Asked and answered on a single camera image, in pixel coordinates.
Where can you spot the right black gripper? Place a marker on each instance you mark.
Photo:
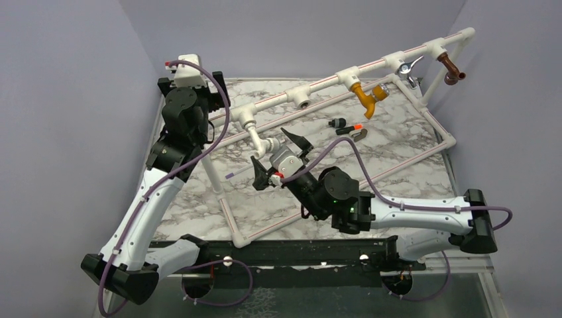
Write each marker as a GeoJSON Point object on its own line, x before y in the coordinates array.
{"type": "Point", "coordinates": [262, 176]}

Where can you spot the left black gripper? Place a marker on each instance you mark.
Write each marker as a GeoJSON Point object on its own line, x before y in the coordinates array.
{"type": "Point", "coordinates": [215, 100]}

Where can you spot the white faucet chrome knob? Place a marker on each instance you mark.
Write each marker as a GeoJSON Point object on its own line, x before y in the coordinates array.
{"type": "Point", "coordinates": [261, 146]}

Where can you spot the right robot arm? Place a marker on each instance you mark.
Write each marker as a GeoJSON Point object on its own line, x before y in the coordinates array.
{"type": "Point", "coordinates": [461, 222]}

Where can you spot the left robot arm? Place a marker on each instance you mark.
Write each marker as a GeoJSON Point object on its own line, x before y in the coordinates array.
{"type": "Point", "coordinates": [124, 265]}

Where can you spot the small black grey cap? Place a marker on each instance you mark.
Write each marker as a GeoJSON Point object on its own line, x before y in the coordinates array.
{"type": "Point", "coordinates": [337, 123]}

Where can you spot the black orange marker pen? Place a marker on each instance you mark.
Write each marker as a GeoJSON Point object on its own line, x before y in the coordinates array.
{"type": "Point", "coordinates": [349, 129]}

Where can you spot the yellow plastic faucet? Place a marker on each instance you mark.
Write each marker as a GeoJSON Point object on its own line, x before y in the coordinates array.
{"type": "Point", "coordinates": [378, 94]}

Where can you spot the brown plastic faucet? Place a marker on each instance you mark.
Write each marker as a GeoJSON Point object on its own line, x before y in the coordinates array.
{"type": "Point", "coordinates": [453, 74]}

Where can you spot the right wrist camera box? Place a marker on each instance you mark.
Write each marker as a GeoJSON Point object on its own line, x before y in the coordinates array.
{"type": "Point", "coordinates": [285, 162]}

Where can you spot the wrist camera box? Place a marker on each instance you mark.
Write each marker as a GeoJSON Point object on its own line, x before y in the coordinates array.
{"type": "Point", "coordinates": [189, 70]}
{"type": "Point", "coordinates": [285, 162]}

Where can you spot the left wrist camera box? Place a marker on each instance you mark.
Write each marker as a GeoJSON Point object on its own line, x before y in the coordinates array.
{"type": "Point", "coordinates": [189, 70]}

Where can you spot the black mounting rail base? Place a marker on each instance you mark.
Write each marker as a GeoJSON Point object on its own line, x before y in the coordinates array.
{"type": "Point", "coordinates": [296, 264]}

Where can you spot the white PVC pipe frame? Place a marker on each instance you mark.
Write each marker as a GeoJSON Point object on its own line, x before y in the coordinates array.
{"type": "Point", "coordinates": [324, 92]}

